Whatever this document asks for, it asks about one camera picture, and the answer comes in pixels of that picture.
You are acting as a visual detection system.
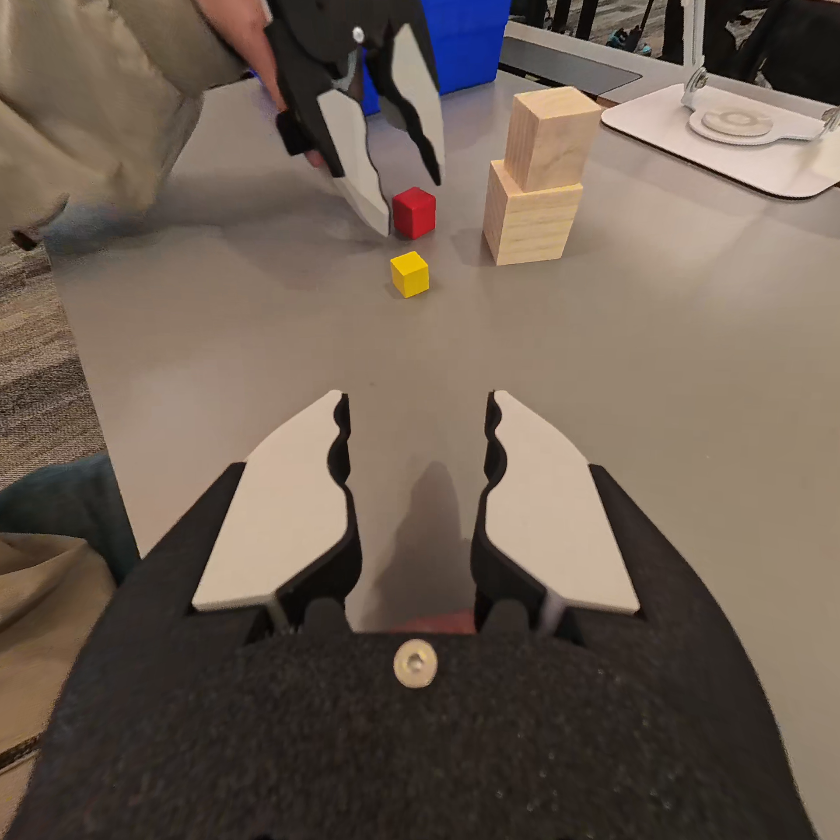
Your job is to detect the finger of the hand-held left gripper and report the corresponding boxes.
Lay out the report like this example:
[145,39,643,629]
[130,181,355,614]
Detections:
[315,82,395,240]
[381,20,446,187]

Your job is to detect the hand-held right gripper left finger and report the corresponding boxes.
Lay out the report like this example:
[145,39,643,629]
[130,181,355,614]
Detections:
[192,390,363,618]

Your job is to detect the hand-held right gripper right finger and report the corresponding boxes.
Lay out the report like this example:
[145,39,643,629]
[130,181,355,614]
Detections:
[470,390,641,618]

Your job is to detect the blue plastic bin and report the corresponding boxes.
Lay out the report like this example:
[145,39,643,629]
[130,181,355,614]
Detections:
[357,0,513,116]

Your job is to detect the red wooden cube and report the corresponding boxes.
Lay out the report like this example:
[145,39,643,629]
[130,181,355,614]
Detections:
[393,187,437,241]

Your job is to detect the yellow wooden cube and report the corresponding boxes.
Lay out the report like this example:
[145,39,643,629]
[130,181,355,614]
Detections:
[389,251,431,299]

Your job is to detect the medium wooden cube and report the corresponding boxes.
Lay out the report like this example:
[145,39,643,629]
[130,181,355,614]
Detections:
[504,87,603,194]

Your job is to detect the large wooden cube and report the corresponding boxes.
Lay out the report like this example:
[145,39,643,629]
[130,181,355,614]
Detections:
[483,159,584,267]

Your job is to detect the person's left hand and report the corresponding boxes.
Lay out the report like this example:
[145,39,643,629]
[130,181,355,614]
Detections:
[191,0,326,172]

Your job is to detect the person's trouser leg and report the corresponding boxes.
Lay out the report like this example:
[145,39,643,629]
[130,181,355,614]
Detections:
[0,453,143,815]

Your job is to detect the white folding stand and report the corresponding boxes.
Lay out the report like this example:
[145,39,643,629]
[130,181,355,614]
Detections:
[602,0,840,200]

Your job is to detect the black office chair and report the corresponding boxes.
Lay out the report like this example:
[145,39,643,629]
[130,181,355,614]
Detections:
[709,0,840,112]

